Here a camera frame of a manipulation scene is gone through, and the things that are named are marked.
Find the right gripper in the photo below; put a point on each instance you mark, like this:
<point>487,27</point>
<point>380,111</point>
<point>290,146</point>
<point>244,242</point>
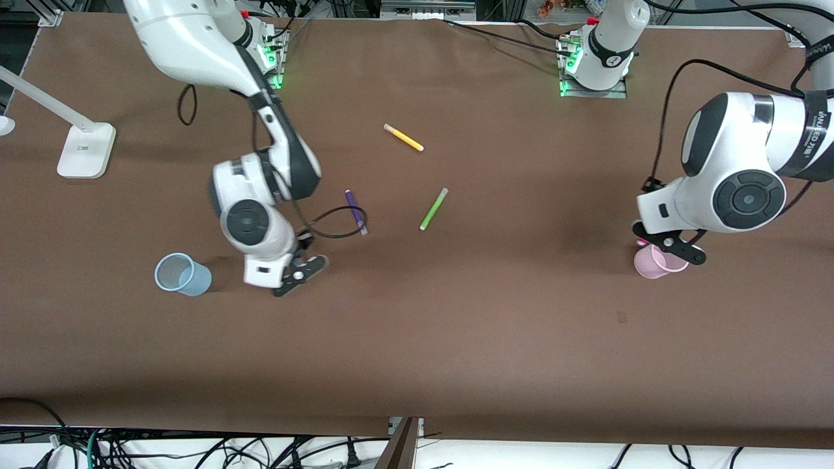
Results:
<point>304,243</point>

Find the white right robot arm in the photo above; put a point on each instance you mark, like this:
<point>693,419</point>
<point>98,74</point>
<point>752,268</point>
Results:
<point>195,45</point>

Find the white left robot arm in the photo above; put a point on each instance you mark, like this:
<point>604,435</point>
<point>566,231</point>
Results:
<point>749,195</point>

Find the pink plastic cup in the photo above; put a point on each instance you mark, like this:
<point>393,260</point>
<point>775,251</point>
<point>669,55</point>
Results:
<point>655,266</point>

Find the light blue plastic cup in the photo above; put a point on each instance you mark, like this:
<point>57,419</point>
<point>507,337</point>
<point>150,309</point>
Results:
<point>189,277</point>

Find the purple marker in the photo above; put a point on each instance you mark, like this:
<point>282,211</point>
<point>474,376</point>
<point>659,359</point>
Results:
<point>355,208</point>

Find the green marker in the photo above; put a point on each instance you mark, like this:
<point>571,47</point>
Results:
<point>433,210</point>

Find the yellow marker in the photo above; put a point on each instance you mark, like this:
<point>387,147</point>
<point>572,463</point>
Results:
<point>404,137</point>

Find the brown table cover sheet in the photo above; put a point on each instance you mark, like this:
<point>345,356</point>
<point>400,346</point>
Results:
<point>456,326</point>

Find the black power plug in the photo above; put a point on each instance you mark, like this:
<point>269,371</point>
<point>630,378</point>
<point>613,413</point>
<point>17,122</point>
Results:
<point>353,458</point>

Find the white desk lamp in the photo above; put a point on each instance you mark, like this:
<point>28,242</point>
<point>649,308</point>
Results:
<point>85,150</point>

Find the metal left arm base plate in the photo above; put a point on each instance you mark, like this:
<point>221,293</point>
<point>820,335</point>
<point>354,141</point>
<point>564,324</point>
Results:
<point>619,91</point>

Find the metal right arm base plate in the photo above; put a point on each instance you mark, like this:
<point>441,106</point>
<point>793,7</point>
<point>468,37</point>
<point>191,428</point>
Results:
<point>279,65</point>

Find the wooden post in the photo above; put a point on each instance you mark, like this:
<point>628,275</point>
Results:
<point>399,449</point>

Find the aluminium frame rail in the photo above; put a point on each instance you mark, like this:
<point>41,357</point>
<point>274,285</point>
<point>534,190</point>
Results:
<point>427,8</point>

